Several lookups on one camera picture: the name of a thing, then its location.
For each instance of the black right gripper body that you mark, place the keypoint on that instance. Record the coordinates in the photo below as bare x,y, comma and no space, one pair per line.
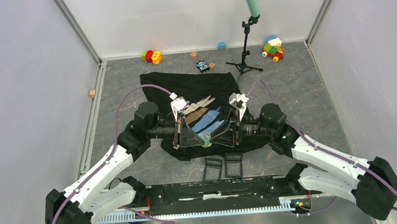
247,127

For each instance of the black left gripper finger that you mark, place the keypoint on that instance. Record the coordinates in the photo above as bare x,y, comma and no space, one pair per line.
189,133
191,142

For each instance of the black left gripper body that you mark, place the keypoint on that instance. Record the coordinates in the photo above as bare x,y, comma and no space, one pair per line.
171,129

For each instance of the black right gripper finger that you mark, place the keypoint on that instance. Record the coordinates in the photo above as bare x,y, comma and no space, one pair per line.
220,127
224,140

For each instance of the round green brooch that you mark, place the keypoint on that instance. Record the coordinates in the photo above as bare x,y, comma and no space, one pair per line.
206,141

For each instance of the black printed t-shirt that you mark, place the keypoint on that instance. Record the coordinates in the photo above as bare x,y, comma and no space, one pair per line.
194,88

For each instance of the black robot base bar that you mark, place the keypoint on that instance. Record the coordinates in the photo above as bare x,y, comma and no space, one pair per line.
228,194

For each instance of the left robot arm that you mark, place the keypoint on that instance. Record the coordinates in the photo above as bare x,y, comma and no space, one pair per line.
83,203

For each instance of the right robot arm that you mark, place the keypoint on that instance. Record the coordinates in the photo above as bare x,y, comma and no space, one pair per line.
370,184

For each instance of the black microphone tripod stand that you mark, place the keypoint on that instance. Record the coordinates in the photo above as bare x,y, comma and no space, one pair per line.
242,67

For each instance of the small wooden cube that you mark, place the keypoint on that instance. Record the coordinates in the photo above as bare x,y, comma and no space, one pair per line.
212,66

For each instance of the wooden cube at back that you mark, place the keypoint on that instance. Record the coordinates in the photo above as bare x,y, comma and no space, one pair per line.
193,55

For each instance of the red yellow green stacking toy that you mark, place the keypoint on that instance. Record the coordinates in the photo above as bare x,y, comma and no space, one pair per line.
151,56

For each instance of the blue arch block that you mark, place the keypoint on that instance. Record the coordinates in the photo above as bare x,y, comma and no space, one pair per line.
221,45

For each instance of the colourful toy block train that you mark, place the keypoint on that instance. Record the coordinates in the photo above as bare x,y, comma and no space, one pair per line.
272,48

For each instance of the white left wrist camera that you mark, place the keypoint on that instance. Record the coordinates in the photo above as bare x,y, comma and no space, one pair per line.
178,104

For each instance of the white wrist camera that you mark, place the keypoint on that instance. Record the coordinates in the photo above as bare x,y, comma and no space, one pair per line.
239,102
178,104

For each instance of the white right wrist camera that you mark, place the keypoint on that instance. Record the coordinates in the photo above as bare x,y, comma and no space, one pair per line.
239,102

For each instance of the white toothed cable rail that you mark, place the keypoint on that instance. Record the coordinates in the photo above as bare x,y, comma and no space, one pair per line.
126,216

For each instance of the wooden cube on rail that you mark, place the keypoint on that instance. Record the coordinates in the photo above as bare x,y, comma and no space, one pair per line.
92,93

